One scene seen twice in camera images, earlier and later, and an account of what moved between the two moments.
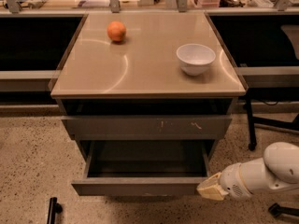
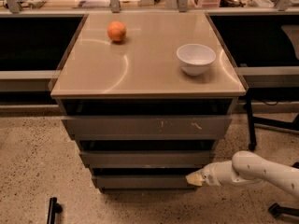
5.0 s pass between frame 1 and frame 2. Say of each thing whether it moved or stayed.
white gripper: moved
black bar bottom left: stayed
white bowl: stayed
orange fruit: stayed
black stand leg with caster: stayed
